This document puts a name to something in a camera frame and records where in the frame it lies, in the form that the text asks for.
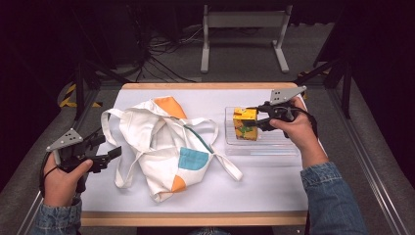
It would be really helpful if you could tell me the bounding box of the white metal stand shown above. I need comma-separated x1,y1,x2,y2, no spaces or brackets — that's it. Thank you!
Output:
199,3,292,74

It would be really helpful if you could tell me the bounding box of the person's right hand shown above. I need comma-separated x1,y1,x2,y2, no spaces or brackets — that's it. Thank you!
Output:
269,96,324,162

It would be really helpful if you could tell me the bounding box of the white tote bag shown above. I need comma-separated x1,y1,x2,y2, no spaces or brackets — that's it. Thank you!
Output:
100,95,245,204

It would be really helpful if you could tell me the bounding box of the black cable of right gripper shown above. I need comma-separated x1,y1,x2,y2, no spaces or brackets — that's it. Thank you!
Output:
292,107,319,140

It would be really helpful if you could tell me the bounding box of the person's left hand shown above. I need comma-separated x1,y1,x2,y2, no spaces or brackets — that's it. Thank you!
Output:
42,153,94,208

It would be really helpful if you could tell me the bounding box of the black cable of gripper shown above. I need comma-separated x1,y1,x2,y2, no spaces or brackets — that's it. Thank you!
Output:
38,150,61,199
292,107,319,140

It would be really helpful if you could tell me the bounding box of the clear plastic tray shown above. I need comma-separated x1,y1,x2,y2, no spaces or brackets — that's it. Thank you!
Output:
223,105,300,158

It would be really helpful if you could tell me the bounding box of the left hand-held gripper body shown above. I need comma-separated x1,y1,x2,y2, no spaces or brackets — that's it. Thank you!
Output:
45,127,106,194

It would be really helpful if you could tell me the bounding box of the yellow juice carton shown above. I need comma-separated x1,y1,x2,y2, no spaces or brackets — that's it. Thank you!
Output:
232,107,259,142

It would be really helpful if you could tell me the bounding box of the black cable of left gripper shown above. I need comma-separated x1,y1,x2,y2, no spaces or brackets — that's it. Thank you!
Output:
38,150,61,199

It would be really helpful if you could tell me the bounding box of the bundle of black floor cables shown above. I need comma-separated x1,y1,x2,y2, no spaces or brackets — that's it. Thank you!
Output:
128,23,205,84

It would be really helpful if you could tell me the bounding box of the yellow black floor tape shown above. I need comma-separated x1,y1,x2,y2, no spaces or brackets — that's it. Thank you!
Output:
58,82,104,110

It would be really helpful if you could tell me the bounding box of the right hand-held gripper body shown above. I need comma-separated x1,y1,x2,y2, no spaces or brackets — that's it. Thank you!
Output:
256,85,308,132

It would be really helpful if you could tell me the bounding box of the black tripod stand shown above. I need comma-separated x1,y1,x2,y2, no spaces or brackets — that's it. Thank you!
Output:
293,57,355,120
71,57,132,122

